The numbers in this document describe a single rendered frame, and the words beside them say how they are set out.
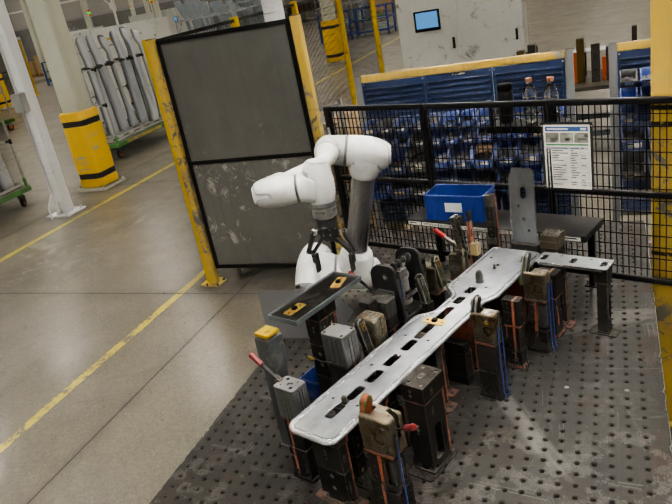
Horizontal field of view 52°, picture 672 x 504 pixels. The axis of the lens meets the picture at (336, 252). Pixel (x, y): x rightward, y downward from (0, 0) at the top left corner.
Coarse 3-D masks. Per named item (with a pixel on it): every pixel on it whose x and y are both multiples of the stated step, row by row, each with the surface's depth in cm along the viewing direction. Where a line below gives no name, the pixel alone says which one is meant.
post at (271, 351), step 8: (272, 336) 227; (280, 336) 228; (256, 344) 229; (264, 344) 226; (272, 344) 226; (280, 344) 229; (264, 352) 227; (272, 352) 226; (280, 352) 229; (264, 360) 229; (272, 360) 227; (280, 360) 230; (272, 368) 228; (280, 368) 231; (272, 384) 233; (272, 392) 235; (272, 400) 237; (280, 424) 240; (280, 432) 243; (288, 440) 241; (288, 448) 242
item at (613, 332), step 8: (608, 272) 262; (600, 280) 264; (608, 280) 263; (600, 288) 266; (608, 288) 266; (600, 296) 268; (608, 296) 267; (600, 304) 269; (608, 304) 268; (600, 312) 270; (608, 312) 269; (600, 320) 272; (608, 320) 270; (592, 328) 278; (600, 328) 273; (608, 328) 271; (616, 328) 275; (608, 336) 271; (616, 336) 269
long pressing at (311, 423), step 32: (512, 256) 284; (448, 288) 268; (480, 288) 263; (416, 320) 249; (448, 320) 245; (384, 352) 232; (416, 352) 229; (352, 384) 218; (384, 384) 215; (320, 416) 205; (352, 416) 202
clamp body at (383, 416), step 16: (368, 416) 191; (384, 416) 190; (400, 416) 191; (368, 432) 193; (384, 432) 188; (400, 432) 192; (368, 448) 196; (384, 448) 191; (400, 448) 193; (384, 464) 195; (400, 464) 193; (384, 480) 198; (400, 480) 197; (384, 496) 200; (400, 496) 197
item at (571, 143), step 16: (544, 128) 298; (560, 128) 293; (576, 128) 289; (544, 144) 301; (560, 144) 296; (576, 144) 292; (592, 144) 288; (544, 160) 304; (560, 160) 299; (576, 160) 295; (592, 160) 290; (544, 176) 307; (560, 176) 302; (576, 176) 298; (592, 176) 293
